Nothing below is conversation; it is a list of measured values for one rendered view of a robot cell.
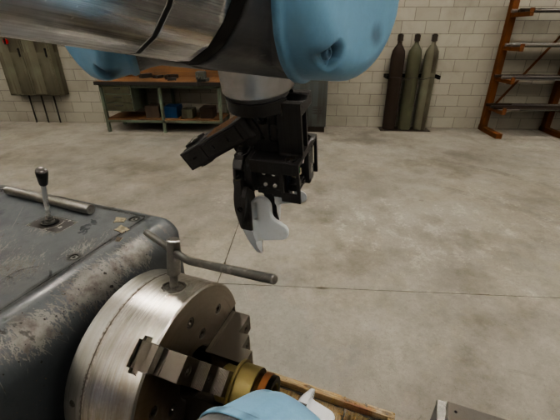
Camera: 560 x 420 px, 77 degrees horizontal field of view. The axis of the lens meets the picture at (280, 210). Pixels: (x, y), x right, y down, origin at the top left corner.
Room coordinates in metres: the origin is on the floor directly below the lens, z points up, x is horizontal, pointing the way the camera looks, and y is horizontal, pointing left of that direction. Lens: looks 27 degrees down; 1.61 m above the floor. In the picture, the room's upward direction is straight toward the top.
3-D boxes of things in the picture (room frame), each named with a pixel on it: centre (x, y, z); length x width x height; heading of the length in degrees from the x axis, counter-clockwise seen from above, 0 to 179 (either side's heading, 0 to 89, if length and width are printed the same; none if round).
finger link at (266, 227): (0.39, 0.02, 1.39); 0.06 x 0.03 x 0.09; 69
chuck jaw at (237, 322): (0.50, 0.09, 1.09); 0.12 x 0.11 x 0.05; 159
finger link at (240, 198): (0.39, 0.04, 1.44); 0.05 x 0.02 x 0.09; 159
